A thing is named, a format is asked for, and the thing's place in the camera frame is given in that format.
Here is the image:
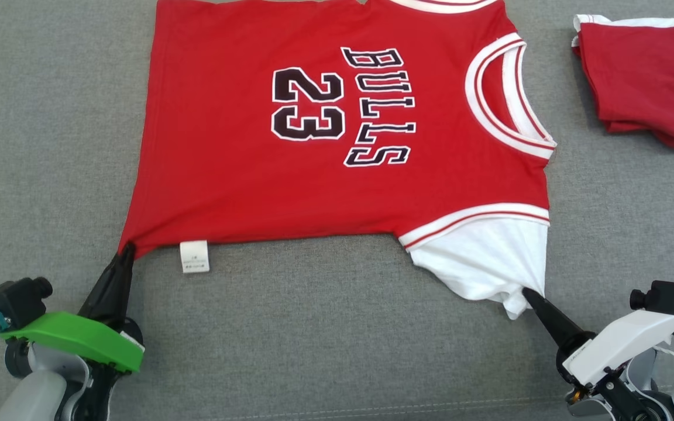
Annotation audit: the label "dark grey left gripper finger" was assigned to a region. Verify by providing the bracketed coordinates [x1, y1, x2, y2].
[100, 244, 137, 332]
[78, 243, 132, 323]

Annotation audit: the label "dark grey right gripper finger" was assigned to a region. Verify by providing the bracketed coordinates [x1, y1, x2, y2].
[522, 288, 598, 343]
[522, 288, 578, 358]

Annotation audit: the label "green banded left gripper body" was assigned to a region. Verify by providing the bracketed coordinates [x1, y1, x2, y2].
[0, 312, 146, 375]

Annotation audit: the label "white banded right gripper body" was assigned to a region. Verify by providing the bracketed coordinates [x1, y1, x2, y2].
[556, 310, 674, 389]

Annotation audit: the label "red Bulls 23 jersey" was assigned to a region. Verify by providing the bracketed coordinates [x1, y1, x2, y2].
[118, 0, 558, 320]

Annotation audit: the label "red shorts with white stripe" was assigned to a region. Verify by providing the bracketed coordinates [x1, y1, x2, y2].
[571, 14, 674, 151]

